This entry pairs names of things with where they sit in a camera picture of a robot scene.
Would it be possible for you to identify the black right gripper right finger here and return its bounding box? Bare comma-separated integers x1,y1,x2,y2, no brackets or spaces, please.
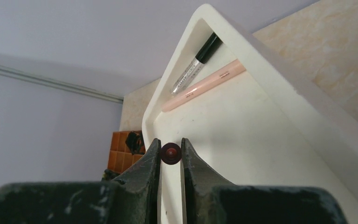
181,138,347,224

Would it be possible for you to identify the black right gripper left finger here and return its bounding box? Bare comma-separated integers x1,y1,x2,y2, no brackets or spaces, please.
0,139,161,224

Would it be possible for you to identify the maroon makeup pencil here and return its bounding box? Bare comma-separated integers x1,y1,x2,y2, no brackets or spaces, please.
159,142,182,165

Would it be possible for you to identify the white drawer organizer box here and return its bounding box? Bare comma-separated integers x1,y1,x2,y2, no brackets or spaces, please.
142,0,358,224

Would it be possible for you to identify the pink makeup pencil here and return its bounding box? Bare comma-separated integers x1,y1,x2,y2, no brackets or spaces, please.
162,59,246,112

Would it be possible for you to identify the clear glitter gloss tube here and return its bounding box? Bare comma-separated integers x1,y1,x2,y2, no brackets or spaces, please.
170,32,222,96

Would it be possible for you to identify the wooden compartment tray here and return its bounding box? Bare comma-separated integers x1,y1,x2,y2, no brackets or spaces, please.
107,131,143,174

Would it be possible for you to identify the black coiled band top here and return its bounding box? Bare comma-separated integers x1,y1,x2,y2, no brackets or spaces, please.
125,131,145,155

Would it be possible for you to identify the aluminium frame rail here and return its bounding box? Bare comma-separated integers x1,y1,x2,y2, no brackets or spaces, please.
0,65,124,104

